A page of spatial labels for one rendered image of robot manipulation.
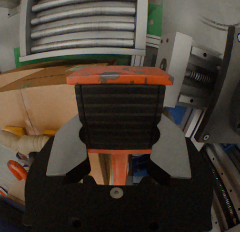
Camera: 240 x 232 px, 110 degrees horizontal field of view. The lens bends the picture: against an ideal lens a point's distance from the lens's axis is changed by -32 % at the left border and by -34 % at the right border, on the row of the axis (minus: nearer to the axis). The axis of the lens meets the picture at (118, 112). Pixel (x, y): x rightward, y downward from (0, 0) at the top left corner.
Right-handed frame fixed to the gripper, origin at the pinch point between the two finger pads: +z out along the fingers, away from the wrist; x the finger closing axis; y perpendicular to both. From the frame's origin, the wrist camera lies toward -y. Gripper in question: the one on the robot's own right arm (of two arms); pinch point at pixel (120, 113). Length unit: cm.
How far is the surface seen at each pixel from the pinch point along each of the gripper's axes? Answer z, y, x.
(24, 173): -0.1, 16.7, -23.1
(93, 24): 53, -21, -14
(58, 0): 53, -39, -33
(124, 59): 108, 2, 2
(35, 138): 5.8, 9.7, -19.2
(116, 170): -0.9, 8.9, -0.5
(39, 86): 13.6, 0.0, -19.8
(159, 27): 107, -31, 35
